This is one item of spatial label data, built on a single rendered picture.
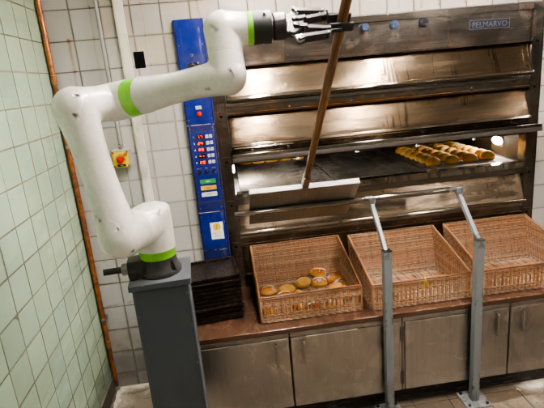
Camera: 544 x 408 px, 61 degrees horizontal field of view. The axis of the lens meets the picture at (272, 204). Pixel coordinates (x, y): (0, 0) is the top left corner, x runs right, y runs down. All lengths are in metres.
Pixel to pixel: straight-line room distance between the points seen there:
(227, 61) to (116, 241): 0.61
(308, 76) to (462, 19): 0.94
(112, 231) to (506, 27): 2.48
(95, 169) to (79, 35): 1.40
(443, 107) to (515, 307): 1.19
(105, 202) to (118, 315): 1.68
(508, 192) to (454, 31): 1.05
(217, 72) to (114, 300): 1.96
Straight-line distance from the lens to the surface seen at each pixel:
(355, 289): 2.51
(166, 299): 1.63
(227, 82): 1.33
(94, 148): 1.44
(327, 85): 1.65
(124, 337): 3.12
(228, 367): 2.54
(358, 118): 2.77
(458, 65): 2.98
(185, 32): 2.63
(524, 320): 2.91
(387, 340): 2.55
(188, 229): 2.78
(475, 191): 3.15
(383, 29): 2.83
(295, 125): 2.69
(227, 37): 1.36
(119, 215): 1.44
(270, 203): 2.34
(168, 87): 1.43
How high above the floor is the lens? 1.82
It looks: 15 degrees down
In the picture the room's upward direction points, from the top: 5 degrees counter-clockwise
